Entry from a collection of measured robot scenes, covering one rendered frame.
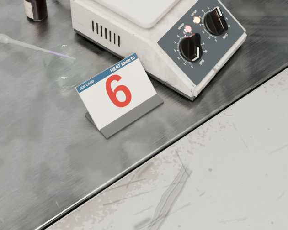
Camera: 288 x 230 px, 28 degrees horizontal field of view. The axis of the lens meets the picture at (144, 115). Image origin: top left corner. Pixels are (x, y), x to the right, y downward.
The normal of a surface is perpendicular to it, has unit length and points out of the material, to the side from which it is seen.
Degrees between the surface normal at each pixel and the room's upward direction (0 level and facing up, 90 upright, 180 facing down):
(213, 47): 30
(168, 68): 90
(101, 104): 40
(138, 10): 0
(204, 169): 0
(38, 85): 0
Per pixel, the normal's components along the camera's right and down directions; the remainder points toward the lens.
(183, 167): 0.04, -0.57
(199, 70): 0.43, -0.25
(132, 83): 0.44, -0.03
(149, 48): -0.59, 0.65
